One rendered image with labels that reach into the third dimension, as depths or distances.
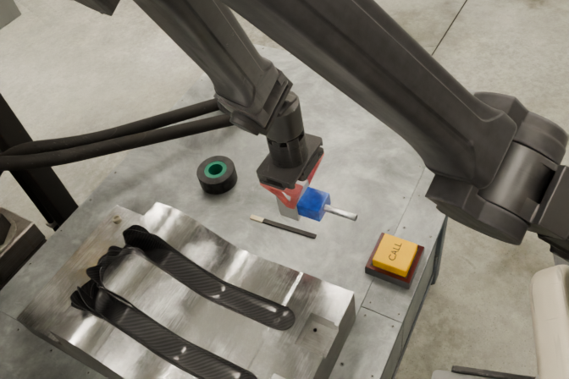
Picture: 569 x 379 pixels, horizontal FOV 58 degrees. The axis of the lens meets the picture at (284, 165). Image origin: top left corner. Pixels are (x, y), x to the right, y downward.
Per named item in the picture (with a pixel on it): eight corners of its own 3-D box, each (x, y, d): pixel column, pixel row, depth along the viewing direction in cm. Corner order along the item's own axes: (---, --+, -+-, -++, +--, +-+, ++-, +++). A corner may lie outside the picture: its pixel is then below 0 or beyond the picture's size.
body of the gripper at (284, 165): (256, 180, 79) (246, 146, 73) (288, 135, 84) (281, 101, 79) (294, 192, 76) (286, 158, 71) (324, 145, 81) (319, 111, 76)
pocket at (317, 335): (339, 335, 78) (339, 324, 75) (325, 367, 75) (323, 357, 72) (312, 323, 80) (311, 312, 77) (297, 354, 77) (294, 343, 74)
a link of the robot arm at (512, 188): (579, 248, 43) (605, 190, 43) (486, 194, 40) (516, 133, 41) (505, 228, 52) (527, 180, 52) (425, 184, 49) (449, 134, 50)
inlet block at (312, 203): (363, 216, 85) (361, 195, 81) (350, 239, 83) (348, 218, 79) (294, 194, 91) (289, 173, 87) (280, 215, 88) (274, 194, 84)
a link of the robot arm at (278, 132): (281, 116, 68) (306, 90, 70) (241, 100, 71) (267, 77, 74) (289, 152, 73) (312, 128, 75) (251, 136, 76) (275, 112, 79)
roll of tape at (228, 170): (243, 169, 111) (240, 158, 108) (229, 197, 106) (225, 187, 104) (209, 163, 113) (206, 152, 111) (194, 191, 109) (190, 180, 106)
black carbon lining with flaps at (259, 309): (302, 316, 79) (295, 285, 72) (248, 417, 70) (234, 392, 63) (130, 241, 93) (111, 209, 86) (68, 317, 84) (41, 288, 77)
